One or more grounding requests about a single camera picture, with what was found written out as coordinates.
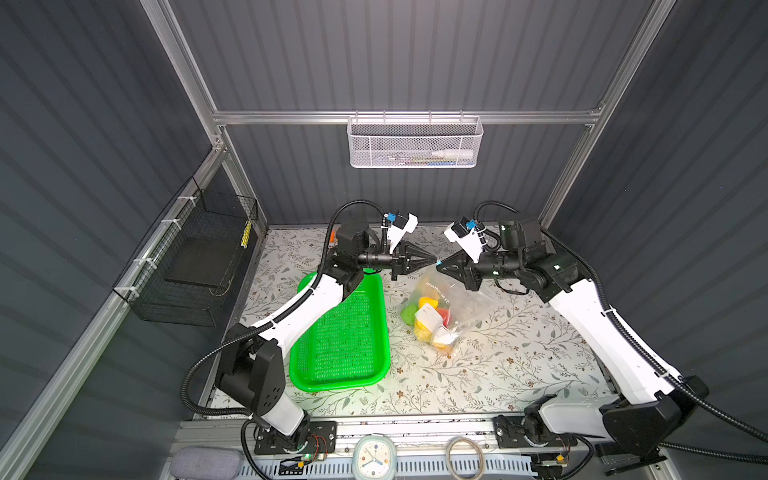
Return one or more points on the black wire basket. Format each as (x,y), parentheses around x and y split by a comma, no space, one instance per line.
(192,273)

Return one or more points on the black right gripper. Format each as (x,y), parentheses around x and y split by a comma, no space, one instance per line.
(472,269)

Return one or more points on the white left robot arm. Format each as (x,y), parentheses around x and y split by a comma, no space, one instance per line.
(251,359)

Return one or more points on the grey cloth pouch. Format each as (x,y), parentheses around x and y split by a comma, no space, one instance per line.
(205,463)

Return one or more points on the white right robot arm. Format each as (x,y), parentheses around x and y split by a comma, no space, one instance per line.
(651,400)

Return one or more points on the green plastic tray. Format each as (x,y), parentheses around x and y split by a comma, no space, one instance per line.
(348,347)

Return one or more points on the yellow pear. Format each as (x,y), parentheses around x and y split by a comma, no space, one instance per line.
(425,300)

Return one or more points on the green round fruit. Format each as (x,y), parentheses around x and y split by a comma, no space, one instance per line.
(408,313)

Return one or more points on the small yellow lemon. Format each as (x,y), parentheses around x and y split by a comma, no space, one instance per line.
(422,333)

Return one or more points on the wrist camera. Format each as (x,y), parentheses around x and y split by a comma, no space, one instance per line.
(397,226)
(466,234)

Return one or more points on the white wire mesh basket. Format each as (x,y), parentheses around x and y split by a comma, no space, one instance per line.
(414,142)

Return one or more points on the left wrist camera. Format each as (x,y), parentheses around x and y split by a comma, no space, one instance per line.
(397,226)

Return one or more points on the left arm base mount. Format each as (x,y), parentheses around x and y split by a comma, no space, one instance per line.
(311,437)

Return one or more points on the red apple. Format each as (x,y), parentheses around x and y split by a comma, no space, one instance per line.
(445,314)

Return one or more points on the clear zip top bag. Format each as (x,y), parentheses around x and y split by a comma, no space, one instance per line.
(468,309)

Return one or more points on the white desk clock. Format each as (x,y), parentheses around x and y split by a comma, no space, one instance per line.
(374,458)

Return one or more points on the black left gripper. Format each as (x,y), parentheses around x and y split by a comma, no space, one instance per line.
(395,261)

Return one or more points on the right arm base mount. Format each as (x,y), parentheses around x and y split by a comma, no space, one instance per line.
(518,430)

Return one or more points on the yellow tag on basket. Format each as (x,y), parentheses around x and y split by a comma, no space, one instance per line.
(246,234)

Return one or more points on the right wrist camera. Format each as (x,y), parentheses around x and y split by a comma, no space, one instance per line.
(466,234)

